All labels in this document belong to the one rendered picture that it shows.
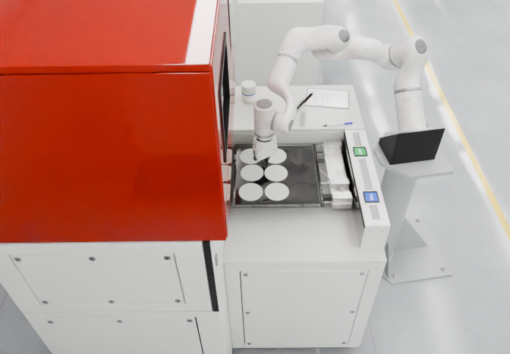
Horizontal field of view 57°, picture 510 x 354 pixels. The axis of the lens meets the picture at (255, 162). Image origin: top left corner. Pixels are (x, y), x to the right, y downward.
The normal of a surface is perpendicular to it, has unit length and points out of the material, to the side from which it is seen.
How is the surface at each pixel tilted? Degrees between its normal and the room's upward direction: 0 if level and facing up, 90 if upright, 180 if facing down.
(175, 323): 90
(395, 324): 0
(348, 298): 90
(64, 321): 90
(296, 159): 0
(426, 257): 0
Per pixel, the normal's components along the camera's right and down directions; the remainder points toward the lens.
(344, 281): 0.00, 0.70
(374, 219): -0.01, -0.72
